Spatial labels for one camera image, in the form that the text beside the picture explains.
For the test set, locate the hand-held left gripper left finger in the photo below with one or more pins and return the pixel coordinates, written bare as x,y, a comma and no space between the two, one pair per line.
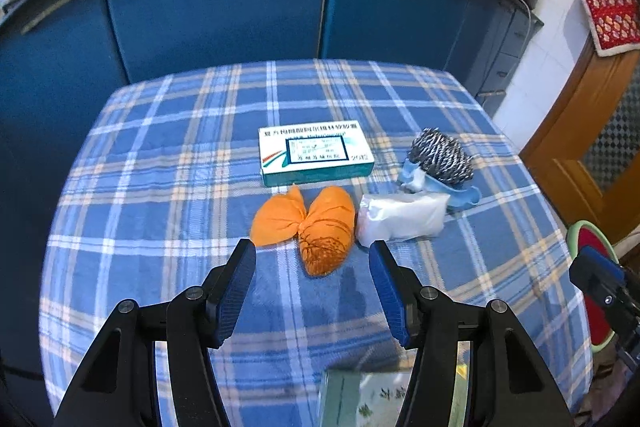
237,292

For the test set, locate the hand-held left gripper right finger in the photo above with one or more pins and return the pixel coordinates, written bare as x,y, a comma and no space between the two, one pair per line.
390,297

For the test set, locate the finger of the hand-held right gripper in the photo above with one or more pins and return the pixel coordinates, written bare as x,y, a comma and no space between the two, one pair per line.
595,272

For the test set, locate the red basin with green rim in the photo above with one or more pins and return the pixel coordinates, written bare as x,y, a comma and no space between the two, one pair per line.
592,327

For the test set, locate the orange knotted bag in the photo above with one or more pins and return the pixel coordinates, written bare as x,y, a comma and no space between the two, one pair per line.
320,227

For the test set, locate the green tea box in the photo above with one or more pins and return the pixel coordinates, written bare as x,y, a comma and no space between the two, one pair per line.
350,399

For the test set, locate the white and green medicine box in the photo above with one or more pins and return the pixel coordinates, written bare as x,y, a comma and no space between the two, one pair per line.
315,152

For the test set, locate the white plastic packet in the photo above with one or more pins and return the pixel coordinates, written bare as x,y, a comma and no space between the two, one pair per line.
400,217

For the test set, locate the blue plaid tablecloth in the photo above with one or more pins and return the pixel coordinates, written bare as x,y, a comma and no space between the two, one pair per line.
190,187

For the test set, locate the light blue plastic holder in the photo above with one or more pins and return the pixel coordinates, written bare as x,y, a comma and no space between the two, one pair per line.
462,197

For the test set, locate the wooden door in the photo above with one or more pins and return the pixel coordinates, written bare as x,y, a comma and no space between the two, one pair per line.
575,147

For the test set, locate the red patterned cloth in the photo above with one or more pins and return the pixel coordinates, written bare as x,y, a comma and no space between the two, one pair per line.
612,7

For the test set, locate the blue kitchen base cabinet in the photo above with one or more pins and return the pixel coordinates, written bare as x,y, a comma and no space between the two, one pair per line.
200,7

